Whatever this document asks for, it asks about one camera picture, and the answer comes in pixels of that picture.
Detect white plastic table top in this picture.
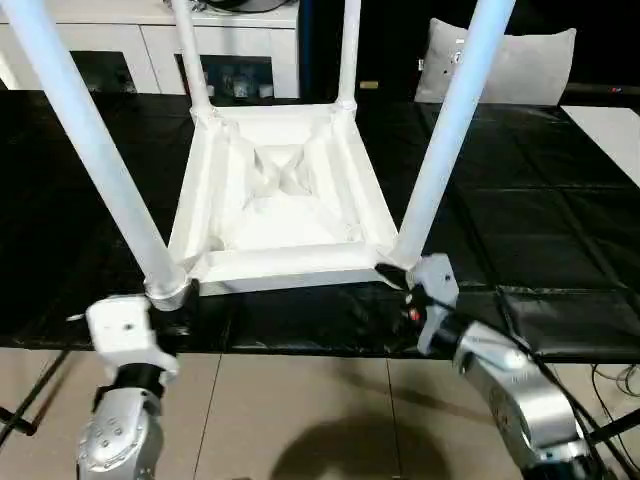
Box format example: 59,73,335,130
165,100,411,296

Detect white plastic table leg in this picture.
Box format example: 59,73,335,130
385,0,516,271
335,0,363,111
0,0,196,311
170,0,216,121

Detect black work mat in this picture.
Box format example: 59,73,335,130
0,88,640,361

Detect light grey pillow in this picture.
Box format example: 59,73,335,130
415,18,578,106

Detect white flat board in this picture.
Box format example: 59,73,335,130
560,104,640,186

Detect white glass-door cabinet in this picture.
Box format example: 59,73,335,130
0,0,301,99

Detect grey round helmet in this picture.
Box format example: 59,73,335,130
205,0,296,13

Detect tangled floor cables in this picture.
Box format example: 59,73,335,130
590,360,640,401

